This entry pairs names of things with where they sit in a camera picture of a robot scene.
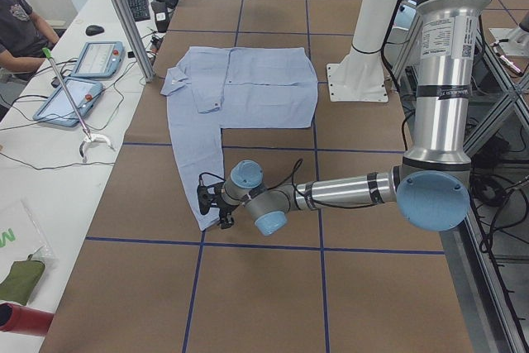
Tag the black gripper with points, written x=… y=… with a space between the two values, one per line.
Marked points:
x=226 y=207

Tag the light blue striped shirt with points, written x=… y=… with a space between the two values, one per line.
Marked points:
x=211 y=89

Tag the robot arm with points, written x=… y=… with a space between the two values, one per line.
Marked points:
x=430 y=186

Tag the black keyboard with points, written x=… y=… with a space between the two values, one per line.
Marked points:
x=139 y=9

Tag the long reacher grabber tool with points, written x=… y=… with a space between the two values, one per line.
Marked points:
x=89 y=136

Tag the brown paper table cover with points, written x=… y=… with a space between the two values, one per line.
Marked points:
x=148 y=280

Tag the black computer mouse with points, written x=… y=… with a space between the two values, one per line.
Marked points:
x=93 y=30

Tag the blue teach pendant far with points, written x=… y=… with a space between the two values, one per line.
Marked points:
x=99 y=60

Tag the blue teach pendant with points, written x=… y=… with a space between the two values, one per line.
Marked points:
x=99 y=60
x=58 y=110

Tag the blue teach pendant near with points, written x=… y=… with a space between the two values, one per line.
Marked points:
x=58 y=110

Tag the green pouch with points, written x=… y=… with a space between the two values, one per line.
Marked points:
x=21 y=281

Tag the seated person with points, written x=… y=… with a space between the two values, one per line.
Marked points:
x=24 y=34

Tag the red cylinder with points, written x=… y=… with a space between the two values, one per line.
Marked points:
x=23 y=320

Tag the grey aluminium frame post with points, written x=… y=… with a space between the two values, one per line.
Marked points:
x=134 y=39

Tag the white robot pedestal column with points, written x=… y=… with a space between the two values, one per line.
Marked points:
x=359 y=77

